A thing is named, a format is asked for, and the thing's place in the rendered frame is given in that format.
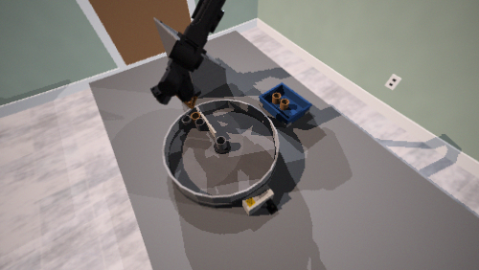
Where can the grey metal ring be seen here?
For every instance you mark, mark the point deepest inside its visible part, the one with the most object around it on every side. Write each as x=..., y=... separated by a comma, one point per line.
x=200, y=124
x=187, y=121
x=219, y=140

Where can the bronze bushing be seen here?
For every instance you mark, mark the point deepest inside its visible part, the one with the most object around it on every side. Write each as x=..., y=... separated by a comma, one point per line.
x=276, y=98
x=284, y=104
x=195, y=116

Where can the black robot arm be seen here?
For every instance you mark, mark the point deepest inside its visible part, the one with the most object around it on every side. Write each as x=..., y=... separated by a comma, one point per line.
x=186, y=55

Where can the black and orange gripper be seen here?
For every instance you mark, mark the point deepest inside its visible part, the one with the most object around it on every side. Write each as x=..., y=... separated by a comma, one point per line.
x=195, y=92

